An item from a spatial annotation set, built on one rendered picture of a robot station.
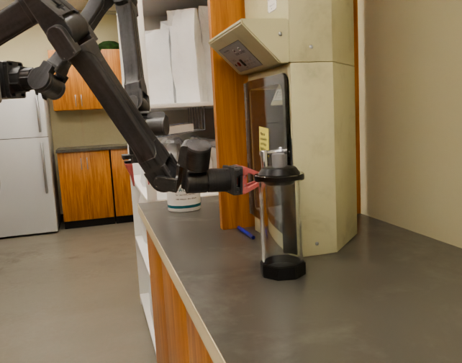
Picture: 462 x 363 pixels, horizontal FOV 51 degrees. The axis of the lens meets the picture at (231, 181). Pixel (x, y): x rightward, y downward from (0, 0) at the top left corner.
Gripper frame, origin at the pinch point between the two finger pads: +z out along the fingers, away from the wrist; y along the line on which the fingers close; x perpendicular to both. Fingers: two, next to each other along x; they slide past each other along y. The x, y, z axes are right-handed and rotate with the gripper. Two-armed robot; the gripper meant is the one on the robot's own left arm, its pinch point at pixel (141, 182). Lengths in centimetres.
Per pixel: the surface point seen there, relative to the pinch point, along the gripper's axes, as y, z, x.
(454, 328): 39, 17, -91
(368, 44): 76, -40, -10
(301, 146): 34, -11, -46
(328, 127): 42, -15, -46
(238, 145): 29.9, -9.8, -8.9
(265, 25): 26, -39, -46
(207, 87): 46, -34, 92
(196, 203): 22.7, 13.3, 26.1
